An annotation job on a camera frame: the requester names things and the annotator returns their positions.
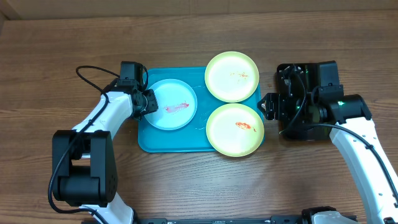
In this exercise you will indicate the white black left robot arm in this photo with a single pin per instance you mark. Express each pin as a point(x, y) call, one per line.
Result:
point(84, 174)

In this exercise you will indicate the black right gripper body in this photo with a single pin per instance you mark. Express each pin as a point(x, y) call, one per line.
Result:
point(287, 107)

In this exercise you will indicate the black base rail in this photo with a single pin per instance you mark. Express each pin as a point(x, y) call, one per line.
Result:
point(289, 219)

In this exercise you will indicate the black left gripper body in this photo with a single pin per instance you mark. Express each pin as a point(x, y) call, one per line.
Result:
point(149, 103)

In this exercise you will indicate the yellow plate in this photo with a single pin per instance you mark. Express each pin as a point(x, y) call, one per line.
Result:
point(235, 130)
point(231, 76)

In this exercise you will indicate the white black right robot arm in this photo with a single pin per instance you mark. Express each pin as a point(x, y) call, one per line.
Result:
point(327, 113)

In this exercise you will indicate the teal plastic tray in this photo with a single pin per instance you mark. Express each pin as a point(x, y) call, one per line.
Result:
point(192, 137)

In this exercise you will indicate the black tray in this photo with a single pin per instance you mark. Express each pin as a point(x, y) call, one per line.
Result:
point(296, 82)

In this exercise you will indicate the light blue plate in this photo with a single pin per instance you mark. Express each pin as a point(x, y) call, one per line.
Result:
point(177, 104)

